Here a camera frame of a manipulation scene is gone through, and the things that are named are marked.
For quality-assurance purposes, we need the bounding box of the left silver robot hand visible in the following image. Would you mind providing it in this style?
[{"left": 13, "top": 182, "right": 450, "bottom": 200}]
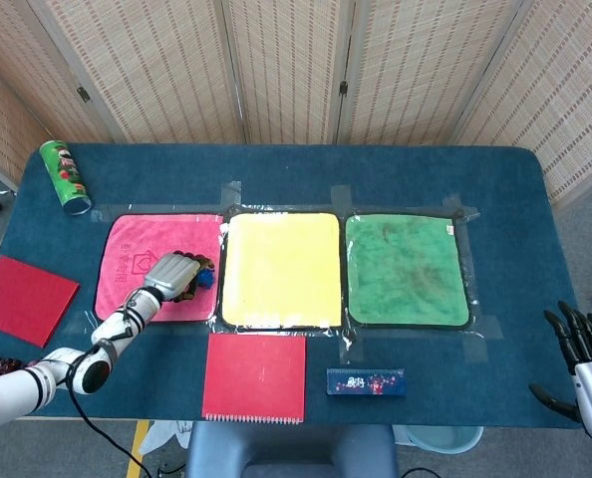
[{"left": 143, "top": 251, "right": 217, "bottom": 304}]

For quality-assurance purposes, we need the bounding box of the pink cloth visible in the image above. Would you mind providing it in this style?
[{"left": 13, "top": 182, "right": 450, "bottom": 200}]
[{"left": 94, "top": 212, "right": 225, "bottom": 325}]

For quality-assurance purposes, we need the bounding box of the yellow cloth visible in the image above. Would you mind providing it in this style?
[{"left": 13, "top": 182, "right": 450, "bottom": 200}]
[{"left": 219, "top": 211, "right": 345, "bottom": 330}]

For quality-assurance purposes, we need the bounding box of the green cloth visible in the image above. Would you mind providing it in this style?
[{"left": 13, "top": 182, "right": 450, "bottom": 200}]
[{"left": 344, "top": 213, "right": 473, "bottom": 330}]

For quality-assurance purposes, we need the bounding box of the red spiral notebook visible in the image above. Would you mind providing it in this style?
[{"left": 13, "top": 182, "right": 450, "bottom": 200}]
[{"left": 200, "top": 333, "right": 308, "bottom": 426}]

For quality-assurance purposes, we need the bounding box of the green chips can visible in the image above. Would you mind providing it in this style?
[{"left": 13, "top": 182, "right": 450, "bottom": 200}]
[{"left": 39, "top": 139, "right": 94, "bottom": 217}]

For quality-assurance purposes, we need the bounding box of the red square flat book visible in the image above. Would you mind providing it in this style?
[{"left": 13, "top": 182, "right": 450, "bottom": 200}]
[{"left": 0, "top": 255, "right": 81, "bottom": 350}]

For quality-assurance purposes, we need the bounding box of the light blue bucket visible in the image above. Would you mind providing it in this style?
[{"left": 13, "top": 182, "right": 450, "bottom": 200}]
[{"left": 405, "top": 425, "right": 484, "bottom": 455}]

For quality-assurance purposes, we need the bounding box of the white bag on floor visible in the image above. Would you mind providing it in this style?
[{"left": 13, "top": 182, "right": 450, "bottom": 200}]
[{"left": 139, "top": 420, "right": 193, "bottom": 457}]

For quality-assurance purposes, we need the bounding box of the grey blue chair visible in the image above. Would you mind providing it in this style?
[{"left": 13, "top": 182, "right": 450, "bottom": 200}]
[{"left": 184, "top": 421, "right": 400, "bottom": 478}]

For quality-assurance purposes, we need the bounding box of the dark blue printed pencil box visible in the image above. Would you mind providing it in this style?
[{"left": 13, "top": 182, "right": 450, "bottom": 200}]
[{"left": 325, "top": 367, "right": 408, "bottom": 398}]

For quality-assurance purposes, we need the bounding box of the woven folding screen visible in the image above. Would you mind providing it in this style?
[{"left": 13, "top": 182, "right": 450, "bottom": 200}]
[{"left": 0, "top": 0, "right": 592, "bottom": 205}]

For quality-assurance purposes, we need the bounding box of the blue table cover cloth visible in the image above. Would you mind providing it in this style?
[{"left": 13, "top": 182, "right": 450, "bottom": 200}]
[{"left": 0, "top": 142, "right": 592, "bottom": 430}]

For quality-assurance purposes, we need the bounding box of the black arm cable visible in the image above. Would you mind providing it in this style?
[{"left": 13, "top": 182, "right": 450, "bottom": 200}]
[{"left": 69, "top": 387, "right": 152, "bottom": 478}]

